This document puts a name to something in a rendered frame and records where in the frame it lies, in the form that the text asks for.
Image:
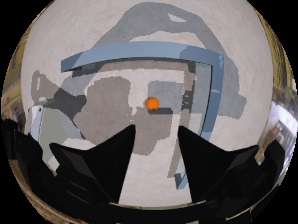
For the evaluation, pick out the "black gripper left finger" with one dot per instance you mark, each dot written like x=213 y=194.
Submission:
x=105 y=164

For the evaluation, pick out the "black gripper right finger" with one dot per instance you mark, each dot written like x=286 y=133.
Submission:
x=206 y=164

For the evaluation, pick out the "clear l-shaped low wall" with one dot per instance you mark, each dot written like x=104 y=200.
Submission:
x=200 y=95

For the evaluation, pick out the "blue-grey l-shaped low wall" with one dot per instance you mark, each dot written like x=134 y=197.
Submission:
x=154 y=48

